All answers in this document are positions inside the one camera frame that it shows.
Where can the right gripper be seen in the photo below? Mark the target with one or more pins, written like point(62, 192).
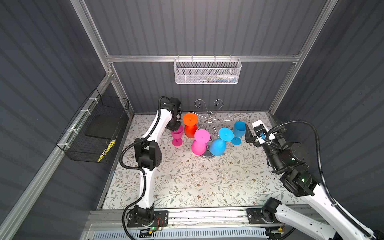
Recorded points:
point(249, 136)

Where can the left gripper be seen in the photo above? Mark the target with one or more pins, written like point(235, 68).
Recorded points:
point(174, 128)

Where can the pink wine glass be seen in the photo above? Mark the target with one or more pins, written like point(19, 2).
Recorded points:
point(202, 137)
point(177, 136)

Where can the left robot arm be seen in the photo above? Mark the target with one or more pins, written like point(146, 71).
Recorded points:
point(148, 156)

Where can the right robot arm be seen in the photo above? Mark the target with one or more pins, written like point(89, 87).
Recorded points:
point(289, 161)

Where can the red wine glass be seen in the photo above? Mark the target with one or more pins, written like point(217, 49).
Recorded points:
point(190, 120)

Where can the blue wine glass near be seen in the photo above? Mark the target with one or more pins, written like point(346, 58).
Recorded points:
point(219, 145)

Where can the chrome wine glass rack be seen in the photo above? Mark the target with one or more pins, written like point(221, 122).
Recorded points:
point(209, 119)

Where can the yellow black item in basket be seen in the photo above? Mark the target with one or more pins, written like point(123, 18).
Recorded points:
point(107, 149)

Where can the black pad in basket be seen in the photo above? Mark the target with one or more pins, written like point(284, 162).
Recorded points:
point(103, 127)

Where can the white wire mesh basket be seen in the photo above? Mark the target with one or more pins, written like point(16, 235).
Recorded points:
point(207, 71)

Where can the black wire basket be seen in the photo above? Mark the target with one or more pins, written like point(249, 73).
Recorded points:
point(77, 146)

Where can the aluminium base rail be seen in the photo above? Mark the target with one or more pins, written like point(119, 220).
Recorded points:
point(238, 223)

